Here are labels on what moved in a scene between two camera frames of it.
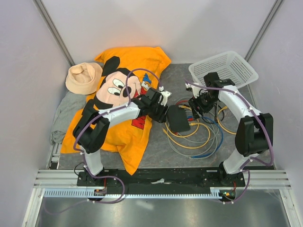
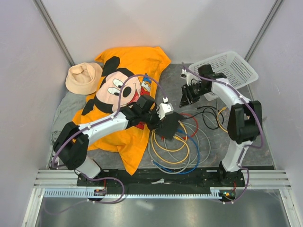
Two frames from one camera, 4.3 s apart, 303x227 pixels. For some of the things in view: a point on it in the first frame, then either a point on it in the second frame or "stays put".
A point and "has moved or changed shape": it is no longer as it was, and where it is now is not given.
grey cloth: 71,103 stays put
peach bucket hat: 84,78 stays put
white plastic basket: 228,65 stays put
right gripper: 195,102 -> 185,100
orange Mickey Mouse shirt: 123,75 stays put
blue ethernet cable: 220,144 -> 178,173
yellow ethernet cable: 229,132 stays put
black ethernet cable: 215,116 has moved or changed shape
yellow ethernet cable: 191,147 -> 175,137
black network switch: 179,121 has moved or changed shape
